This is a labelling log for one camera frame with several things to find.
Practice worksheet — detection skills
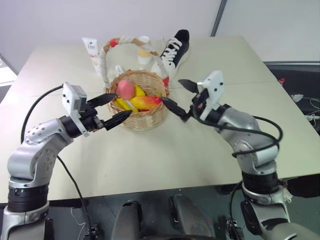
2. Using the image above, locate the white cream bottle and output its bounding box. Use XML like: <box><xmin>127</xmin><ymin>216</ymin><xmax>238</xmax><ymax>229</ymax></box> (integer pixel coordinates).
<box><xmin>137</xmin><ymin>35</ymin><xmax>154</xmax><ymax>65</ymax></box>

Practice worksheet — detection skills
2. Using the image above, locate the pink peach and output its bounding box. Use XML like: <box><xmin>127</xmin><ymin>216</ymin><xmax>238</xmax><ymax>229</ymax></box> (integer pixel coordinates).
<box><xmin>117</xmin><ymin>79</ymin><xmax>135</xmax><ymax>100</ymax></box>

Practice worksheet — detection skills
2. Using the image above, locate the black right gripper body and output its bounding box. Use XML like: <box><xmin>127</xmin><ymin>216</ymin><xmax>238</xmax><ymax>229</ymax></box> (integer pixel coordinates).
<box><xmin>188</xmin><ymin>87</ymin><xmax>210</xmax><ymax>119</ymax></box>

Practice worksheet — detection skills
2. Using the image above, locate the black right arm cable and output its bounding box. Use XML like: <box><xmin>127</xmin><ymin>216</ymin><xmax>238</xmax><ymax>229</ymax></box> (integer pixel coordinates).
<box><xmin>191</xmin><ymin>107</ymin><xmax>284</xmax><ymax>159</ymax></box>

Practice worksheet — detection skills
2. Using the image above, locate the black side desk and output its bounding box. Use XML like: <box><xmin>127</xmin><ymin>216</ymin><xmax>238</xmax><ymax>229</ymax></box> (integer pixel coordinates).
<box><xmin>264</xmin><ymin>60</ymin><xmax>320</xmax><ymax>132</ymax></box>

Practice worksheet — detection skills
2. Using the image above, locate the yellow red mango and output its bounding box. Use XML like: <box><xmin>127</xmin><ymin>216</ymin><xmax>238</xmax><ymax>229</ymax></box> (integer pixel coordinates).
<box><xmin>130</xmin><ymin>95</ymin><xmax>164</xmax><ymax>111</ymax></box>

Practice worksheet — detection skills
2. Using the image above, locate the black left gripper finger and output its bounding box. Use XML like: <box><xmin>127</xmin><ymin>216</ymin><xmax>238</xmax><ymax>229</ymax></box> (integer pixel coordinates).
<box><xmin>103</xmin><ymin>110</ymin><xmax>132</xmax><ymax>132</ymax></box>
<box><xmin>86</xmin><ymin>92</ymin><xmax>118</xmax><ymax>108</ymax></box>

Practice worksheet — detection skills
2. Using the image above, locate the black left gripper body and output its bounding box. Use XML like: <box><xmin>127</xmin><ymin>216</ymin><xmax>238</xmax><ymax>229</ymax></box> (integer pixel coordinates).
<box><xmin>79</xmin><ymin>101</ymin><xmax>106</xmax><ymax>133</ymax></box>

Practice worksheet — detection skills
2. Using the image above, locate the white Dove tube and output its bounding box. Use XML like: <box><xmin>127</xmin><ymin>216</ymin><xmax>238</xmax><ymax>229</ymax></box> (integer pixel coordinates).
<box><xmin>80</xmin><ymin>36</ymin><xmax>103</xmax><ymax>76</ymax></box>

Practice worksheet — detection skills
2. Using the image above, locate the dark rounded shape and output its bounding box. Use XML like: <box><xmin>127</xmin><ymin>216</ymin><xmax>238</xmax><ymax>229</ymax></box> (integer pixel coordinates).
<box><xmin>168</xmin><ymin>194</ymin><xmax>216</xmax><ymax>239</ymax></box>
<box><xmin>110</xmin><ymin>199</ymin><xmax>144</xmax><ymax>240</ymax></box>

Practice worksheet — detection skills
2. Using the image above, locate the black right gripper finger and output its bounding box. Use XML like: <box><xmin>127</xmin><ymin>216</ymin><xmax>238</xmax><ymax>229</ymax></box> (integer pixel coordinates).
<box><xmin>177</xmin><ymin>78</ymin><xmax>199</xmax><ymax>95</ymax></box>
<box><xmin>160</xmin><ymin>97</ymin><xmax>193</xmax><ymax>123</ymax></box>

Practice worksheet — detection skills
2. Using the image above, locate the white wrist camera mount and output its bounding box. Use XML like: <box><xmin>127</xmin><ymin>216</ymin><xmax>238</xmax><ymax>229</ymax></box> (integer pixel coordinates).
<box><xmin>196</xmin><ymin>70</ymin><xmax>224</xmax><ymax>121</ymax></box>
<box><xmin>61</xmin><ymin>81</ymin><xmax>91</xmax><ymax>138</ymax></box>

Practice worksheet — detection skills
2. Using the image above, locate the white thin cable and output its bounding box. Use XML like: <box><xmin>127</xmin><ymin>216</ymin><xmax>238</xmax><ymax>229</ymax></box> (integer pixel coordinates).
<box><xmin>305</xmin><ymin>98</ymin><xmax>320</xmax><ymax>124</ymax></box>

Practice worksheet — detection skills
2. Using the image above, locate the black white sneaker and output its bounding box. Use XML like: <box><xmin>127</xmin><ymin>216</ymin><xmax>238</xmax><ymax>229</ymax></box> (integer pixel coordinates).
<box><xmin>149</xmin><ymin>29</ymin><xmax>191</xmax><ymax>76</ymax></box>

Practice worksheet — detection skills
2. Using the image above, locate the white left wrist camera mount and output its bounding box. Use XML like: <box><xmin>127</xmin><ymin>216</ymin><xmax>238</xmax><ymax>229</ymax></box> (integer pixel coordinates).
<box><xmin>61</xmin><ymin>81</ymin><xmax>91</xmax><ymax>138</ymax></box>

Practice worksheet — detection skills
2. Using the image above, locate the grey metal post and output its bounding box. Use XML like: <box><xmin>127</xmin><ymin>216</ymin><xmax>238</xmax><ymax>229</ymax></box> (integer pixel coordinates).
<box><xmin>209</xmin><ymin>0</ymin><xmax>230</xmax><ymax>38</ymax></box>

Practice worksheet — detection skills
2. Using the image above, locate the wicker basket with handle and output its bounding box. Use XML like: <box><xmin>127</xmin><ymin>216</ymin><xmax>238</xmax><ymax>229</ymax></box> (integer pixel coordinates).
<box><xmin>98</xmin><ymin>36</ymin><xmax>172</xmax><ymax>131</ymax></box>

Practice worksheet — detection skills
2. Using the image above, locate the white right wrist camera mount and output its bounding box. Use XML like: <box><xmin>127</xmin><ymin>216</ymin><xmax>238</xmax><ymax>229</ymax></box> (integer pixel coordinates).
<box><xmin>196</xmin><ymin>70</ymin><xmax>224</xmax><ymax>121</ymax></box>

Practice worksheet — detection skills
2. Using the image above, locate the black rounded object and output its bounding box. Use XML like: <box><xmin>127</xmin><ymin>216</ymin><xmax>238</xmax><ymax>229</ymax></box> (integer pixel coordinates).
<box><xmin>284</xmin><ymin>175</ymin><xmax>320</xmax><ymax>199</ymax></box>

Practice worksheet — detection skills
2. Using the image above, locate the yellow banana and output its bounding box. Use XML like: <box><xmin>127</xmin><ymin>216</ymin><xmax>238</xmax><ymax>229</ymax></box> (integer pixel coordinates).
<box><xmin>132</xmin><ymin>84</ymin><xmax>147</xmax><ymax>99</ymax></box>
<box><xmin>114</xmin><ymin>97</ymin><xmax>139</xmax><ymax>114</ymax></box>

